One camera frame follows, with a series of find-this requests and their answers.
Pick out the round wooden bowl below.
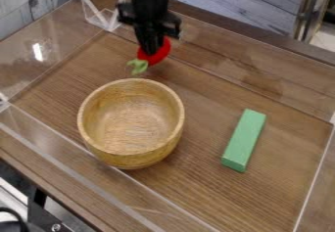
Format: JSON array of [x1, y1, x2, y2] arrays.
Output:
[[78, 78, 186, 169]]

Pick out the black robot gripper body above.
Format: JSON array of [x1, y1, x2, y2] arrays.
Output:
[[117, 0, 182, 40]]

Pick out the clear acrylic corner bracket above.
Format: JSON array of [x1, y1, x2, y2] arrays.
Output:
[[82, 0, 122, 32]]

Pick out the metal table leg background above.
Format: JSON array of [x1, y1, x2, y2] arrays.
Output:
[[294, 0, 330, 43]]

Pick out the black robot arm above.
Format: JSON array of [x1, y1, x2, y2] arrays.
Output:
[[117, 0, 182, 55]]

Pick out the red knitted strawberry fruit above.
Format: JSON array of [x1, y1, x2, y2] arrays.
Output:
[[127, 37, 171, 75]]

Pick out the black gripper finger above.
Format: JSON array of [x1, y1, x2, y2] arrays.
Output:
[[135, 24, 165, 55]]

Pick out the green rectangular block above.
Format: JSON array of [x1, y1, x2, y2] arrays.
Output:
[[222, 109, 268, 172]]

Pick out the black cable lower left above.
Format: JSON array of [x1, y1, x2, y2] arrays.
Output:
[[0, 207, 33, 232]]

